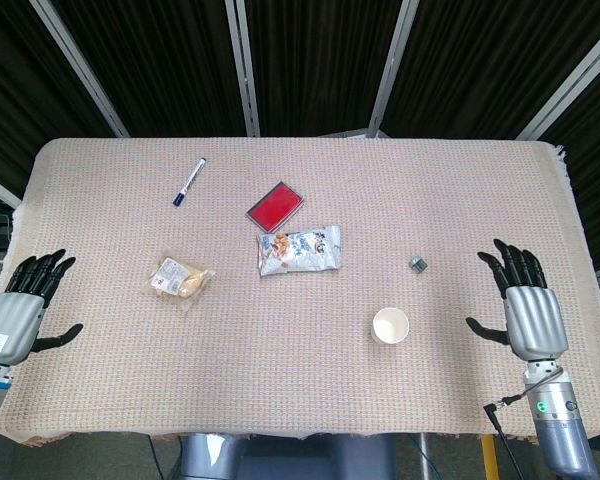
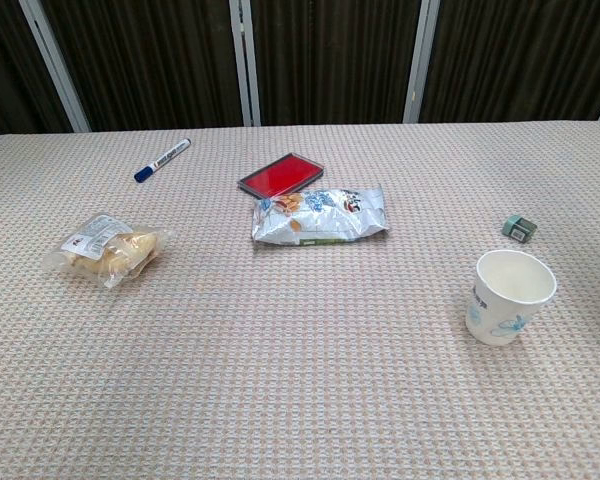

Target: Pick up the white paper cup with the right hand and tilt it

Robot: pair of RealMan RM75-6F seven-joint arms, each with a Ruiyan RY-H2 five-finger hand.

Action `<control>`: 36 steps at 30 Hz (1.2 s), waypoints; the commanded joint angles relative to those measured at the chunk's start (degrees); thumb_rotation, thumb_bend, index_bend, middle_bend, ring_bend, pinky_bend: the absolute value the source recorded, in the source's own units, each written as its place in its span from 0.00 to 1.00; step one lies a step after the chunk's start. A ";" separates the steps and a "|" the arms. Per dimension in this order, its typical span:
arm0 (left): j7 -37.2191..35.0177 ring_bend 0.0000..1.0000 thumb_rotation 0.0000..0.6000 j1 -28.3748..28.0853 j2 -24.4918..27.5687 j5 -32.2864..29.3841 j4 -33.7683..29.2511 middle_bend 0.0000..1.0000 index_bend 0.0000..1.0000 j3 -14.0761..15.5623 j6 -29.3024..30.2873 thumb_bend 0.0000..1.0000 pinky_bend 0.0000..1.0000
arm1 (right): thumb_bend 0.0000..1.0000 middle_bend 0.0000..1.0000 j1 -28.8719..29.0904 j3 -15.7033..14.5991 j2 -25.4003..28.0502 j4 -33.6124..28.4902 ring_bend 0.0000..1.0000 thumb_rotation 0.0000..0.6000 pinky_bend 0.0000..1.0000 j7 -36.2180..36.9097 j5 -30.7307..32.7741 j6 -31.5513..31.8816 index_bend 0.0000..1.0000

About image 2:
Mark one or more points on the white paper cup blue print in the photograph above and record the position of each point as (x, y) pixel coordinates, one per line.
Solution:
(502, 310)

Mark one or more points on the clear bag of bread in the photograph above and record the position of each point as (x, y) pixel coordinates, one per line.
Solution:
(107, 250)

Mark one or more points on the checkered woven tablecloth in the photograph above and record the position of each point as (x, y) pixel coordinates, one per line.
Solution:
(300, 310)

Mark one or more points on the red ink stamp pad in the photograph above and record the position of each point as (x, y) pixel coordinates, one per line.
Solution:
(279, 177)

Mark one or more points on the silver blue snack bag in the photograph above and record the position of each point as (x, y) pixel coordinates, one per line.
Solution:
(320, 220)

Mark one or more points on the blue capped white marker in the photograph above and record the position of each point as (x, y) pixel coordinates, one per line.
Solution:
(161, 160)

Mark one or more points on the small green pencil sharpener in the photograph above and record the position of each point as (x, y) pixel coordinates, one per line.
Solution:
(520, 227)

